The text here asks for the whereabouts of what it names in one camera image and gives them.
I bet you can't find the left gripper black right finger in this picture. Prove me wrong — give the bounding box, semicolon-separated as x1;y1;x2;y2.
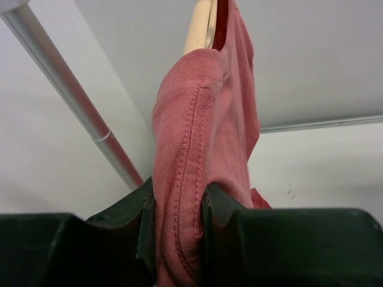
202;184;382;286

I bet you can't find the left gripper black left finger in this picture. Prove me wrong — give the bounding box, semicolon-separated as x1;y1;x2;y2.
1;179;156;286

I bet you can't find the red t shirt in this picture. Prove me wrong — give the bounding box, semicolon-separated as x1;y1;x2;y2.
152;1;269;286

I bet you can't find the peach plastic hanger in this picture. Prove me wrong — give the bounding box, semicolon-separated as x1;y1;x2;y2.
183;0;218;55

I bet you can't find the white metal clothes rack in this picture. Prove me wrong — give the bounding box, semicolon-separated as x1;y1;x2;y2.
1;1;143;190

